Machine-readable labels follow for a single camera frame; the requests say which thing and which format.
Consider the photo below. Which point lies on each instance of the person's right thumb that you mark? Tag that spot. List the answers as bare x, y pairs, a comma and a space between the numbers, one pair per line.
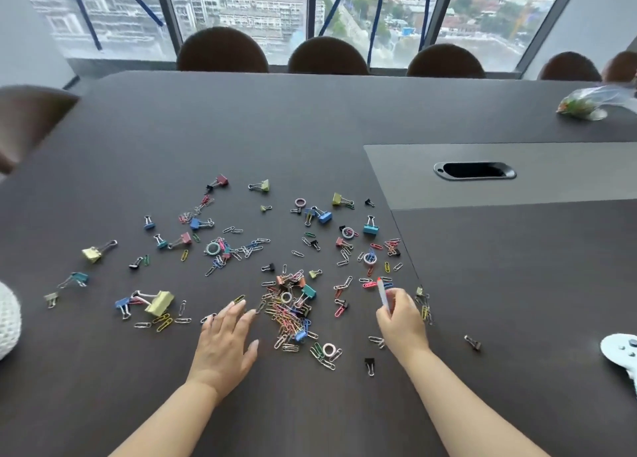
383, 317

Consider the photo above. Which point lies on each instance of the person's right forearm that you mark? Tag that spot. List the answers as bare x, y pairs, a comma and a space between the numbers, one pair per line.
463, 407

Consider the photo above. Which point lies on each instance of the white knitted object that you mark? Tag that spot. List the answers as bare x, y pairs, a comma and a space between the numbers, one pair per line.
7, 322

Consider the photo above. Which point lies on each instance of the light blue game controller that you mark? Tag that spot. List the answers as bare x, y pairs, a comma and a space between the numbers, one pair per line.
622, 354

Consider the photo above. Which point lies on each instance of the person's left hand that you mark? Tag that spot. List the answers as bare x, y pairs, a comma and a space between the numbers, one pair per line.
224, 344

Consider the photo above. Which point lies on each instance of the brown chair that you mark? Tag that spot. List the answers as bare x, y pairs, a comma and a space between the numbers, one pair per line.
445, 62
622, 67
222, 51
328, 57
27, 120
570, 67

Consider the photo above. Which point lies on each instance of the scatter of small round rings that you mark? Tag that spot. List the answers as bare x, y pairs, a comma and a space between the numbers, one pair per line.
328, 349

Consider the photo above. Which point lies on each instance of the clear plastic bag of clips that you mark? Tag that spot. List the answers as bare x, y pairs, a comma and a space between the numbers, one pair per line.
582, 105

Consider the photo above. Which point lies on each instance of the white stick with red tip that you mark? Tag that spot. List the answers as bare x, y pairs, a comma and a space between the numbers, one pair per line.
382, 292

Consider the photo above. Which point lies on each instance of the scatter of coloured binder clips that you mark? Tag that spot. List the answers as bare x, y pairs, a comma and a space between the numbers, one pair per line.
160, 302

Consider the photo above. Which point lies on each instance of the scatter of coloured paper clips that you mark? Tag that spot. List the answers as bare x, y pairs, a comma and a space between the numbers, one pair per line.
291, 317

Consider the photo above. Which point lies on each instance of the person's left thumb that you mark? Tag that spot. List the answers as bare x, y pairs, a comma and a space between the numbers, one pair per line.
253, 351

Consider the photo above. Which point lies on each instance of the person's right hand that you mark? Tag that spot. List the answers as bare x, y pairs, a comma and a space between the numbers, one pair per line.
405, 327

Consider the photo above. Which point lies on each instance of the person's left little finger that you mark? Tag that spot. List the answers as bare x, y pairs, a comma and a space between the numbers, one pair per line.
207, 323

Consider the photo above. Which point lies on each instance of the dark window mullion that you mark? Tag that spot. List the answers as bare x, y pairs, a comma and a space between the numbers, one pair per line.
550, 23
166, 8
438, 8
311, 3

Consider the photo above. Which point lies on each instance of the person's left forearm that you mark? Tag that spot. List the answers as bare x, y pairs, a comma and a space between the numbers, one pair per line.
166, 419

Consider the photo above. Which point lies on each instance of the person's left middle finger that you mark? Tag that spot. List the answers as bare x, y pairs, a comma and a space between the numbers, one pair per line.
233, 311

